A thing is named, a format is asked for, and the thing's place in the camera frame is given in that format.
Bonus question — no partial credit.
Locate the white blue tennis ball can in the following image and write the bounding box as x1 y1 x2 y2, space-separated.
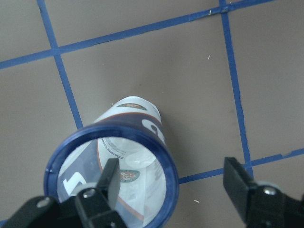
44 96 179 228

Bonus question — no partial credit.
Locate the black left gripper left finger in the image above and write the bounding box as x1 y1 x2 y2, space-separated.
96 158 120 209

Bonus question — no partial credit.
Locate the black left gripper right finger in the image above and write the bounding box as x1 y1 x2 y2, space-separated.
223 157 257 221

